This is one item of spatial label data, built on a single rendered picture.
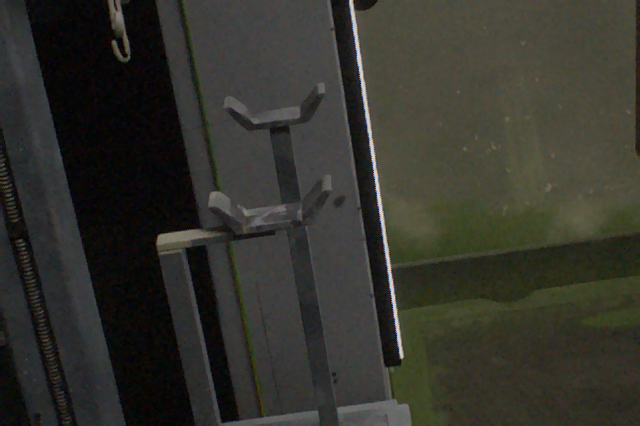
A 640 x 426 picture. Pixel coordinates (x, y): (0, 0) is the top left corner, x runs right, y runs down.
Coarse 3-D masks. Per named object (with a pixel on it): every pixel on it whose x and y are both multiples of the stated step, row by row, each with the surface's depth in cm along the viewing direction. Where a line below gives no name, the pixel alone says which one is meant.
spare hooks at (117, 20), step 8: (112, 0) 141; (120, 0) 145; (128, 0) 146; (112, 8) 141; (120, 8) 142; (112, 16) 141; (120, 16) 138; (112, 24) 142; (120, 24) 139; (120, 32) 139; (112, 48) 140; (128, 48) 144; (120, 56) 141; (128, 56) 144
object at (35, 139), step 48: (0, 0) 87; (0, 48) 88; (0, 96) 89; (0, 144) 91; (48, 144) 93; (0, 192) 93; (48, 192) 92; (0, 240) 93; (48, 240) 93; (0, 288) 95; (48, 288) 95; (48, 336) 96; (96, 336) 99; (48, 384) 98; (96, 384) 98
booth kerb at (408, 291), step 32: (448, 256) 291; (480, 256) 291; (512, 256) 291; (544, 256) 291; (576, 256) 291; (608, 256) 291; (416, 288) 294; (448, 288) 294; (480, 288) 294; (512, 288) 294; (544, 288) 294
